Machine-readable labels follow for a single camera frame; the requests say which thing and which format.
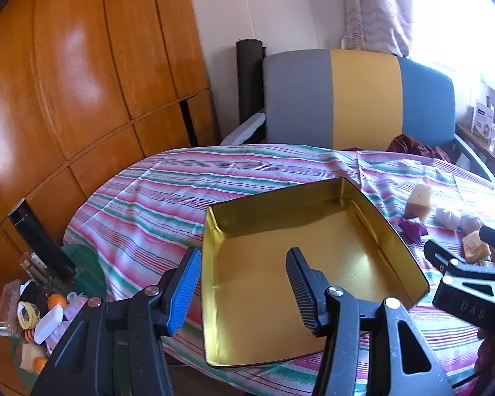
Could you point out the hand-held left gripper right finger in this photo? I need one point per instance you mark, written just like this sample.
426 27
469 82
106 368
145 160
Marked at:
303 293

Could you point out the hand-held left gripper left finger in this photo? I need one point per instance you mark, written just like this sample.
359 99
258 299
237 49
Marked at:
185 293

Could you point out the purple snack packet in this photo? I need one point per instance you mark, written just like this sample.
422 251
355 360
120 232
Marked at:
412 230

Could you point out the white plastic-wrapped bundle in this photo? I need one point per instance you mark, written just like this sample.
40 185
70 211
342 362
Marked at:
449 217

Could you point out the small yellow sponge cake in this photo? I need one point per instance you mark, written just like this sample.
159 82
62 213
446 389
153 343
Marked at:
418 202

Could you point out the gold tin box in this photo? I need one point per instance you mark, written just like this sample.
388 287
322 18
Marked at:
264 255

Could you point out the wooden sideboard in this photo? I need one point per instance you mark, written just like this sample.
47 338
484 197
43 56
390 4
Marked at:
478 144

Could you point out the striped tablecloth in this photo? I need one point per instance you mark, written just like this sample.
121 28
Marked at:
148 198

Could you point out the dark red cloth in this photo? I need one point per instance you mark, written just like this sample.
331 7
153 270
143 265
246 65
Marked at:
412 145

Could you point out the pink plastic container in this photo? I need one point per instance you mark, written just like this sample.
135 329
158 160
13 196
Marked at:
76 307

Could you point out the white carton with blue label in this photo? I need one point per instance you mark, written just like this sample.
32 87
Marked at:
483 115

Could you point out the orange fruit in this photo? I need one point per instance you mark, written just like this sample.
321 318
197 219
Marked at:
39 364
57 300

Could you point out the white plastic case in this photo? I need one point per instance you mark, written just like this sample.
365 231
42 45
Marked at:
48 325

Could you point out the glass jar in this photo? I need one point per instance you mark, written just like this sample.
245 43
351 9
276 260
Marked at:
35 268

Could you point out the black thermos bottle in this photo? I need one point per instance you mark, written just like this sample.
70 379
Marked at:
37 239

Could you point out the grey yellow blue chair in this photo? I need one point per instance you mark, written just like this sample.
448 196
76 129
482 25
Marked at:
363 99

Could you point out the clear plastic box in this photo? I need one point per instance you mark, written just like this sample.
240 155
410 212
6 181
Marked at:
7 309

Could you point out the black rolled mat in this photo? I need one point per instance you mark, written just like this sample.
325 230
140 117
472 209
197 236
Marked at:
249 78

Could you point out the bright window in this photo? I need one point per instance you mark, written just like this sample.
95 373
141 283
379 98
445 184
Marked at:
449 12

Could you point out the wooden wardrobe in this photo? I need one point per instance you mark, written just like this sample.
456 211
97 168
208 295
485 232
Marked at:
86 70

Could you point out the pale patterned curtain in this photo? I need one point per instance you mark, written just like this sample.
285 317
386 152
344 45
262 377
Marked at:
375 8

